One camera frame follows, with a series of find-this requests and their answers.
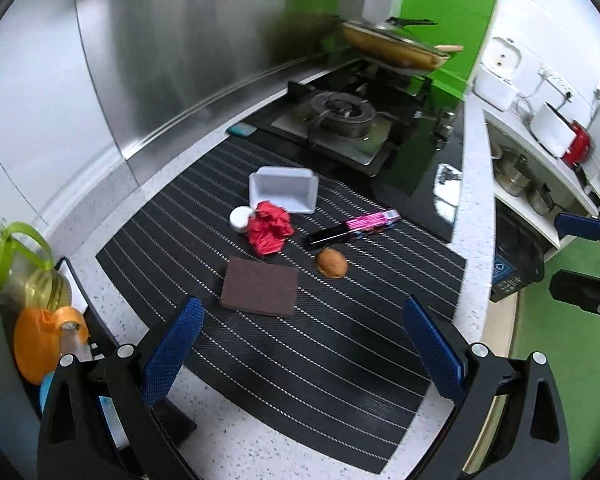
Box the white foam tray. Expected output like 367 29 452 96
249 166 320 214

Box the green lidded oil jug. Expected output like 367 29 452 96
0 220 72 312

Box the teal sponge piece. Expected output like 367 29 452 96
226 122 258 138

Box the white toaster appliance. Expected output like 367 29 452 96
530 102 576 158

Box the black striped counter mat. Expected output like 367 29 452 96
97 136 465 474

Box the small steel pot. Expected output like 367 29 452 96
527 183 555 217

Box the brown sanding sponge block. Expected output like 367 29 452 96
220 257 298 318

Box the brown round fruit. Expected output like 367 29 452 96
315 248 349 278

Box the red paper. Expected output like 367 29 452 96
247 200 294 258

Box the gas stove top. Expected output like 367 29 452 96
244 60 464 242

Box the pink black wrapper box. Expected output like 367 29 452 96
302 209 402 250

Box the frying pan with lid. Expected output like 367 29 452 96
341 16 464 74

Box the orange lidded bottle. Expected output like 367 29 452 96
12 307 88 386

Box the red kettle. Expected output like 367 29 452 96
562 120 593 169

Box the black recycling bin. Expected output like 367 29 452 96
490 200 545 302

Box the white foam cup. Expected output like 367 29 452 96
228 206 254 234

